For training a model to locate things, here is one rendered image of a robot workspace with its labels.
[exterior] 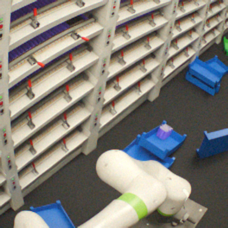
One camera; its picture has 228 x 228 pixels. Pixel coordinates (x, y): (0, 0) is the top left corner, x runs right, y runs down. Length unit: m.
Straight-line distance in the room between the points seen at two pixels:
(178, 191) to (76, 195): 0.82
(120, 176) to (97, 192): 1.02
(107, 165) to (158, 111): 1.58
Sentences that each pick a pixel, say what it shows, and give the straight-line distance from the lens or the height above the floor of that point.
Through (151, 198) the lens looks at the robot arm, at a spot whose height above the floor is 0.89.
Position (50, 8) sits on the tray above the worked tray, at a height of 1.16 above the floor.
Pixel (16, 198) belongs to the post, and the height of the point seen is 0.12.
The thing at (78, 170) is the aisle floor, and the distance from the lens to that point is 2.37.
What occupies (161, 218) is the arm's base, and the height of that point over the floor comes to 0.39.
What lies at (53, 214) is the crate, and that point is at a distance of 2.15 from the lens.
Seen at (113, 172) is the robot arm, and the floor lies 0.88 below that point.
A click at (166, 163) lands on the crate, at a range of 2.50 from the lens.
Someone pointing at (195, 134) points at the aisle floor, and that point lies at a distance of 2.75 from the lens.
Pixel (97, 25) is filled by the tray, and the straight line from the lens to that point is 1.83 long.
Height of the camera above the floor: 1.88
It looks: 43 degrees down
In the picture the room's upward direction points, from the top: 10 degrees clockwise
